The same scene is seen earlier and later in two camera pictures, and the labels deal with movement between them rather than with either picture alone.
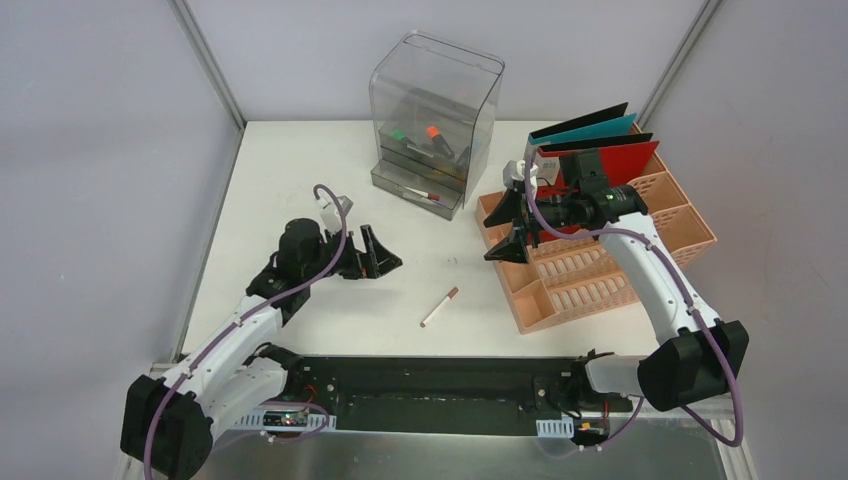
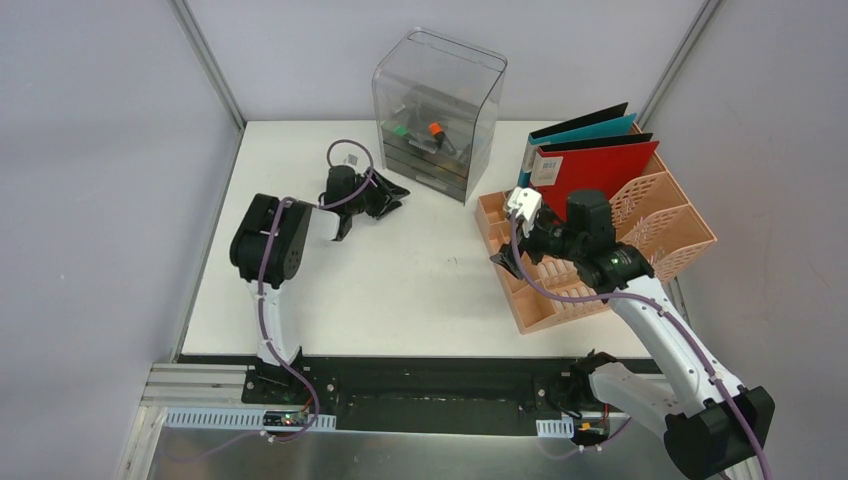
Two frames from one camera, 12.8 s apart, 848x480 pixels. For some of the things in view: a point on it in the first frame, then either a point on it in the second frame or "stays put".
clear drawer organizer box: (434, 104) stays put
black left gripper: (357, 258) -> (370, 198)
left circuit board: (294, 418) stays put
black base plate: (442, 393) stays put
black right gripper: (511, 248) -> (506, 257)
